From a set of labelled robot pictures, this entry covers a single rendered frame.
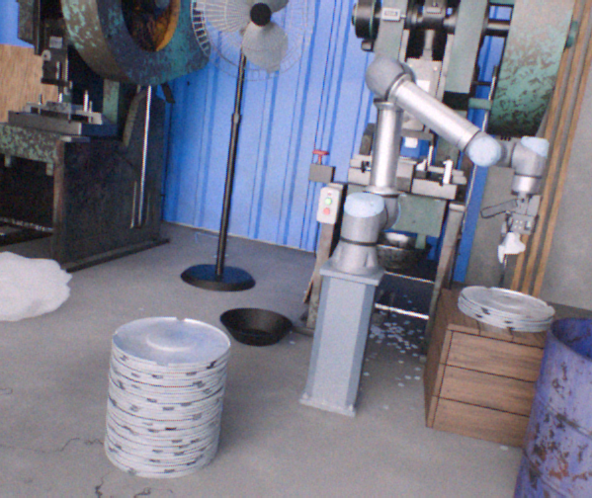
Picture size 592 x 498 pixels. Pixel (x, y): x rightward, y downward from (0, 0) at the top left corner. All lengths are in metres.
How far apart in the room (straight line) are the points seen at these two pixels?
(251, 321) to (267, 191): 1.62
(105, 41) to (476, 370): 1.98
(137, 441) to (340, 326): 0.69
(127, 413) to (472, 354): 1.00
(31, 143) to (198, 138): 1.35
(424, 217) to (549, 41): 0.75
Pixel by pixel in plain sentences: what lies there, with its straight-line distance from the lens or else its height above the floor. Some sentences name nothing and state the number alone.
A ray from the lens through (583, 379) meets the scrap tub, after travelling 1.40.
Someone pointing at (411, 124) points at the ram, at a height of 0.91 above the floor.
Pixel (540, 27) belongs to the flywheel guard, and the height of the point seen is 1.27.
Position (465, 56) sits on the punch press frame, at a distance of 2.42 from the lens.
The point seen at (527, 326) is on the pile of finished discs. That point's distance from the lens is 1.92.
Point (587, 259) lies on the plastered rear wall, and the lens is 3.80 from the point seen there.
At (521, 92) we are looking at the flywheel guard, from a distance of 2.22.
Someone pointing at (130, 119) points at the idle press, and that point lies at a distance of 3.31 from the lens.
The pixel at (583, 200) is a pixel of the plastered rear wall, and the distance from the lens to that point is 3.75.
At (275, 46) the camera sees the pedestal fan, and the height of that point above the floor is 1.17.
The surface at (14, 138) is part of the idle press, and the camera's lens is 3.17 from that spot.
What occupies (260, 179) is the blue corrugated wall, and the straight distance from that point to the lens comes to 3.88.
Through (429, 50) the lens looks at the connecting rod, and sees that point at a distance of 2.53.
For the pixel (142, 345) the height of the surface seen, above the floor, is 0.30.
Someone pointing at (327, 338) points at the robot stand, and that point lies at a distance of 1.81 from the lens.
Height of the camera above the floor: 0.89
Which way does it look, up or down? 13 degrees down
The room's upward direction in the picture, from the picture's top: 8 degrees clockwise
